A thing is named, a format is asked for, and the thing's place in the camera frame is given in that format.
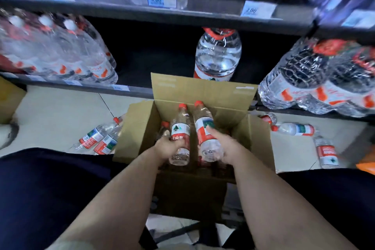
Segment person's leg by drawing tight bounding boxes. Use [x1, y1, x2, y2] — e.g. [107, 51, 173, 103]
[221, 168, 375, 250]
[0, 147, 159, 250]

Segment large red-handled water jug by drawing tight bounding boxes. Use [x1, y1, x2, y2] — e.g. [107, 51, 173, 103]
[194, 27, 243, 82]

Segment red-label water bottles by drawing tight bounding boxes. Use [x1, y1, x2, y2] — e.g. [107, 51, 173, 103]
[157, 121, 235, 177]

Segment grey plastic stool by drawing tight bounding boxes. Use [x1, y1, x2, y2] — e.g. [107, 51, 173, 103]
[152, 220, 223, 250]

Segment large jugs group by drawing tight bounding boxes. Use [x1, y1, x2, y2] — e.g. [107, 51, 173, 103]
[257, 37, 375, 118]

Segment open cardboard carton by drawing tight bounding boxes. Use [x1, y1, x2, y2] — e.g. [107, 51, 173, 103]
[0, 77, 27, 124]

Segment large bottles group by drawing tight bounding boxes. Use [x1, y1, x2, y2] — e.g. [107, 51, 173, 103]
[0, 8, 118, 85]

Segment person's left hand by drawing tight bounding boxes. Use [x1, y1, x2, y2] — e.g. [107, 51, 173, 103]
[152, 135, 186, 168]

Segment person's pale shirt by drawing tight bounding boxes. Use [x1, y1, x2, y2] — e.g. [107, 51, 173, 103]
[46, 240, 235, 250]

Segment person's right hand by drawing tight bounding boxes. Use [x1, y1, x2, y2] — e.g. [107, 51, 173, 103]
[205, 126, 244, 168]

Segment person's left leg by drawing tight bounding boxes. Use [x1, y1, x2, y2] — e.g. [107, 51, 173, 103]
[0, 147, 159, 250]

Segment person's left forearm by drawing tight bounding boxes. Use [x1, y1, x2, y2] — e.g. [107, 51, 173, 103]
[55, 150, 164, 250]

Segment person's right forearm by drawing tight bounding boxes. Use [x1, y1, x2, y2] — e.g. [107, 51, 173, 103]
[231, 156, 358, 250]

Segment orange gift carton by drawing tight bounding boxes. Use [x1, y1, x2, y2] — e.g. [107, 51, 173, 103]
[356, 144, 375, 176]

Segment person's right leg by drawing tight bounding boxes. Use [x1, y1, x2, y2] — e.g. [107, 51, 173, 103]
[221, 168, 375, 250]

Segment brown cardboard box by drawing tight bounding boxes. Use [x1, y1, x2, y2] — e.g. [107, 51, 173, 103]
[112, 72, 276, 225]

